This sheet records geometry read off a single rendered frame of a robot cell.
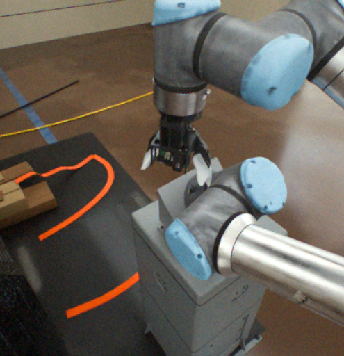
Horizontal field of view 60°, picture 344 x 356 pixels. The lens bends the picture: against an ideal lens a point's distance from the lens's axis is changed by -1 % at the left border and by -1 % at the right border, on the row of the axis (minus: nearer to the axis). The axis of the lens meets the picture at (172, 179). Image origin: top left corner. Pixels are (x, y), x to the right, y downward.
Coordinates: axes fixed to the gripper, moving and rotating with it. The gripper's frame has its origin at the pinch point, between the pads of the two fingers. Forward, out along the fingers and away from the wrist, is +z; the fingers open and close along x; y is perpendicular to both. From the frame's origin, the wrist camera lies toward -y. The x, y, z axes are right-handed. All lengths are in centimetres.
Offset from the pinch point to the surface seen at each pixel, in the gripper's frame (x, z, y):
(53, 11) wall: -368, 144, -455
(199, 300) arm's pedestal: 12.0, 37.1, 10.3
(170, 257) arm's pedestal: 0.0, 36.1, 0.7
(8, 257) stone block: -66, 63, 8
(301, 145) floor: 70, 136, -208
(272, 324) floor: 53, 120, -24
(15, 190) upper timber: -133, 117, -56
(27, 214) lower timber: -121, 129, -47
